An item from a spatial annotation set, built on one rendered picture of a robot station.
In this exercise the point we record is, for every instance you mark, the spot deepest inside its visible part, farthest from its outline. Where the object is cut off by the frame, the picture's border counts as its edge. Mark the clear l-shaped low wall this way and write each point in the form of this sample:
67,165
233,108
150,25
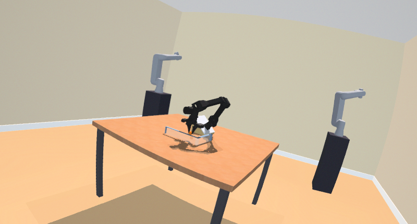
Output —
187,138

